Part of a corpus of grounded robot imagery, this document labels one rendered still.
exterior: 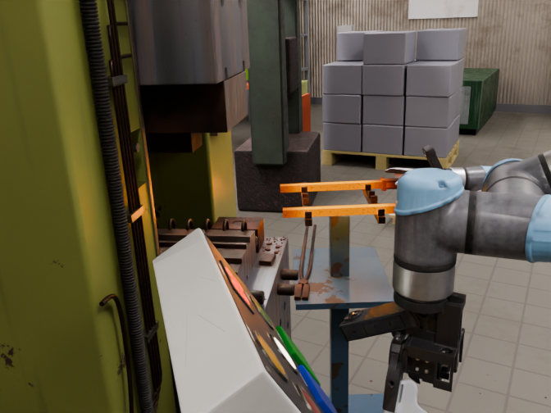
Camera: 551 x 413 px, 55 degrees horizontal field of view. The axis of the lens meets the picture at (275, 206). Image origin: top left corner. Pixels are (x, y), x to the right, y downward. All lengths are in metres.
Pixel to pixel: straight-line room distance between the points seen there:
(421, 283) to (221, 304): 0.25
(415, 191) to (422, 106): 4.64
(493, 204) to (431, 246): 0.08
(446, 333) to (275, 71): 3.37
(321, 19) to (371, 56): 4.35
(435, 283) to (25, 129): 0.56
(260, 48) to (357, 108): 1.73
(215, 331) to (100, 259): 0.36
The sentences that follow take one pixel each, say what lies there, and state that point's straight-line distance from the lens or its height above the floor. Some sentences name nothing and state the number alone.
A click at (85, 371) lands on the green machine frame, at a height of 0.96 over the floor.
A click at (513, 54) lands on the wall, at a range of 8.86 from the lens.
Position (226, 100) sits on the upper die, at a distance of 1.01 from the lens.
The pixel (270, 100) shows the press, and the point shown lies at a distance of 3.98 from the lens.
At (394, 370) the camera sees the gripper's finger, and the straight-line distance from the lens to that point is 0.72.
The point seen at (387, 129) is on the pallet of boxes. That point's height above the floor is 0.41.
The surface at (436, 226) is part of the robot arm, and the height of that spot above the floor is 1.24.
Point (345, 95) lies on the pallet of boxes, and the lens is 5.43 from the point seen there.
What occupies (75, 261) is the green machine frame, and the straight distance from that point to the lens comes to 0.82.
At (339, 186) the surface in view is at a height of 0.93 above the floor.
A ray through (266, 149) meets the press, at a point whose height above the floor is 0.54.
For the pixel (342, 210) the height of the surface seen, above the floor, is 0.94.
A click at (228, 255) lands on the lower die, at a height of 0.99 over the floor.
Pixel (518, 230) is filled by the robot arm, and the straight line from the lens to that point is 0.63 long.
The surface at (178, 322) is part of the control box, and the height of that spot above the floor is 1.17.
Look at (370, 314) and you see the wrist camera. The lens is 0.75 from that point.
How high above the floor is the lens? 1.47
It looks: 19 degrees down
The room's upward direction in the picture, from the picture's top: 2 degrees counter-clockwise
